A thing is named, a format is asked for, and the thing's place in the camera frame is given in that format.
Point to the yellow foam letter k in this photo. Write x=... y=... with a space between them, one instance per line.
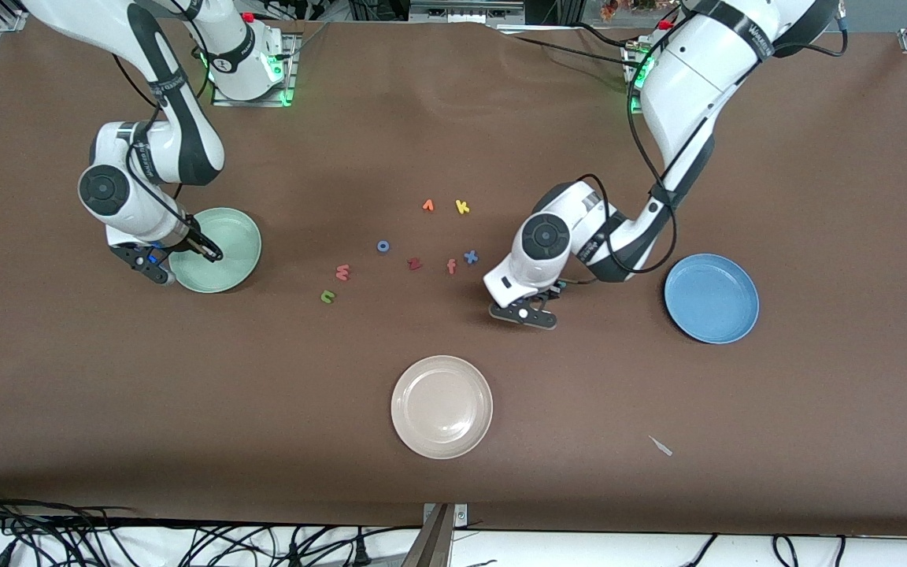
x=461 y=207

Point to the beige plate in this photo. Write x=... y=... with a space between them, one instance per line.
x=442 y=407

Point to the grey metal frame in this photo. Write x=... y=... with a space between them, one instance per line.
x=461 y=12

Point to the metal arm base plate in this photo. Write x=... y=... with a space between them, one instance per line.
x=628 y=75
x=292 y=79

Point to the brown paper table cover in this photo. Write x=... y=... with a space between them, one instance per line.
x=107 y=394

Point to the small metal bracket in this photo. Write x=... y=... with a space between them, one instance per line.
x=461 y=516

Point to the green plate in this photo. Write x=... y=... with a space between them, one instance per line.
x=225 y=272

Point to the green foam letter u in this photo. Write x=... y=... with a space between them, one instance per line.
x=328 y=297

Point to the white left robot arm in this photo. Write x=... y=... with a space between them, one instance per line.
x=690 y=79

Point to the white tape scrap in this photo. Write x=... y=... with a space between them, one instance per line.
x=662 y=447

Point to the pink foam letter w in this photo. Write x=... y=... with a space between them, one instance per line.
x=342 y=272

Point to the grey metal bar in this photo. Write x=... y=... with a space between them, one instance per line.
x=434 y=543

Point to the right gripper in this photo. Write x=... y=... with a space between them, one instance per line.
x=193 y=239

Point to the blue plate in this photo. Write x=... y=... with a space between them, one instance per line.
x=712 y=298

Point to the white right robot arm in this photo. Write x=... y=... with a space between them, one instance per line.
x=119 y=211

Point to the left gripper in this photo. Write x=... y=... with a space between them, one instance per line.
x=554 y=294

